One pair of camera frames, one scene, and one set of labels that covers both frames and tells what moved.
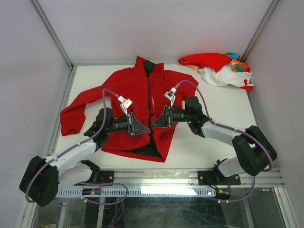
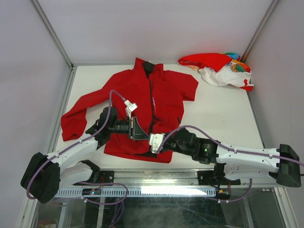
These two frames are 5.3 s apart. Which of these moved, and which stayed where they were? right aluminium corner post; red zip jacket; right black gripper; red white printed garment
Moved: right black gripper
Stayed: red white printed garment; right aluminium corner post; red zip jacket
